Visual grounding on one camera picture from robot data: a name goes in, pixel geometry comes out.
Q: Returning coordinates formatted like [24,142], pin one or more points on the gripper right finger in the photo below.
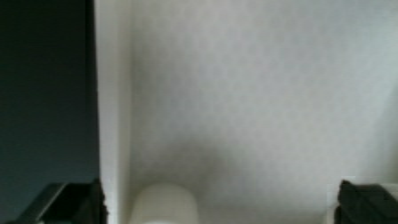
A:
[367,204]

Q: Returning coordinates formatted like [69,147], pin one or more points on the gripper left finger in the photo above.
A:
[69,204]

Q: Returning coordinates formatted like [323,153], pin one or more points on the white desk leg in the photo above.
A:
[167,206]

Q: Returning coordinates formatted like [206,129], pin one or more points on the white desk top tray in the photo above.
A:
[248,88]

